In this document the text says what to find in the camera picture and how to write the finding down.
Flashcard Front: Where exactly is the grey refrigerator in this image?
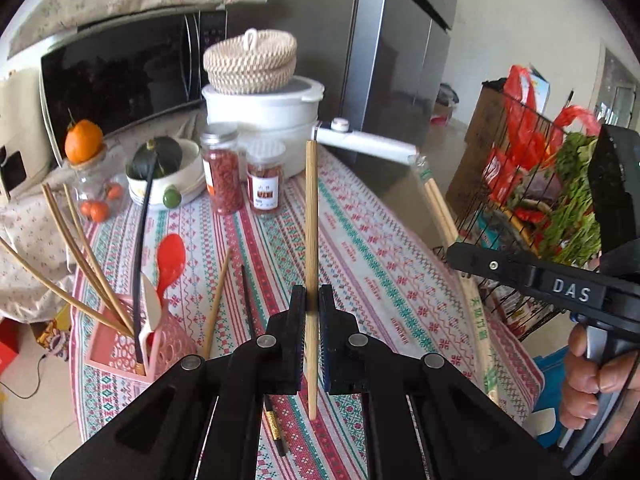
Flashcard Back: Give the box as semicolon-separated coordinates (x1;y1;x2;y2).
226;0;464;156

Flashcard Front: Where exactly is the glass jar with tomatoes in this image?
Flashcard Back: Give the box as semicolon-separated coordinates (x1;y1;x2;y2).
72;144;129;223

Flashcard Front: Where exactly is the patterned tablecloth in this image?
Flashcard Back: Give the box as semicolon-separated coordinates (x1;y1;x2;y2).
69;144;547;480

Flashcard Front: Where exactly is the black chopstick thin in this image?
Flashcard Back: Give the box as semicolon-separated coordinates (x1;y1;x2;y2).
132;174;154;375

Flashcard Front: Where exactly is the red plastic spoon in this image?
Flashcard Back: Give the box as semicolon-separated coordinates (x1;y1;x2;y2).
148;233;186;348

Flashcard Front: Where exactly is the dark green squash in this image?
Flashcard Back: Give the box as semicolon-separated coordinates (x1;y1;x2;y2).
126;136;182;180

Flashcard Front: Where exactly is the floral cloth cover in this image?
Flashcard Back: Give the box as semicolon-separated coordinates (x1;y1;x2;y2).
1;0;267;324

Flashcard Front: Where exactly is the green leafy vegetables bundle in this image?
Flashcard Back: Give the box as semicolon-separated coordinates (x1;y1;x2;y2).
538;132;601;268

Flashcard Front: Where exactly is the black chopstick gold end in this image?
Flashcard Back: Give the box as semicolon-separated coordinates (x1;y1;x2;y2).
241;264;286;457

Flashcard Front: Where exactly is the red plastic bag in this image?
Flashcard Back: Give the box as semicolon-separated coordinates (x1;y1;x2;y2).
502;65;601;170

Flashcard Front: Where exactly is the black microwave oven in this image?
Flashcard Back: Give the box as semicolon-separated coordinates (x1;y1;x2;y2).
39;10;228;164

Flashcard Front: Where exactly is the printed bamboo chopstick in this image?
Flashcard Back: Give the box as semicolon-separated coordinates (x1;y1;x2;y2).
413;154;500;406

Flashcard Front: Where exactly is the pink plastic utensil basket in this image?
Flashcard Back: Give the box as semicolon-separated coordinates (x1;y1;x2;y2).
85;304;198;385

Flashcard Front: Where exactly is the cardboard box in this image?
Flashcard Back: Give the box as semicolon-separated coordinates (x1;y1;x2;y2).
444;78;551;221

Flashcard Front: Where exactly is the tall jar red goji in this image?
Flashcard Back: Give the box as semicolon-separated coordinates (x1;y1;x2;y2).
200;122;243;216

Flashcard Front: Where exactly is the orange mandarin on jar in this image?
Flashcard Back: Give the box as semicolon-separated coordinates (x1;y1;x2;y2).
64;111;103;165

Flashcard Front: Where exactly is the white electric cooking pot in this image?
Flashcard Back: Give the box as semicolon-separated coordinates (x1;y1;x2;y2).
200;75;420;179

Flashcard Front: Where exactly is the person's right hand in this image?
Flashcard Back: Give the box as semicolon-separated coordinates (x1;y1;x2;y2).
559;325;639;454

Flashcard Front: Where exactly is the white plastic spoon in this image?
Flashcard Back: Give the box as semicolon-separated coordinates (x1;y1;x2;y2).
139;273;162;368

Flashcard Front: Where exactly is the black wire rack basket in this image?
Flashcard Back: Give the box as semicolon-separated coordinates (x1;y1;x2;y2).
432;84;601;344

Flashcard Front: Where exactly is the short jar labelled dried food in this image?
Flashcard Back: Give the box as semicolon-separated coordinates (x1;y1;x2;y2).
246;139;286;214

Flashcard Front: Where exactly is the woven rope lidded basket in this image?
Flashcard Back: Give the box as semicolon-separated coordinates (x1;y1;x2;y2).
203;28;297;94

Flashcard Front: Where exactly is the white bowl green knob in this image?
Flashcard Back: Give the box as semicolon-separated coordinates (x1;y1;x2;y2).
125;136;205;210

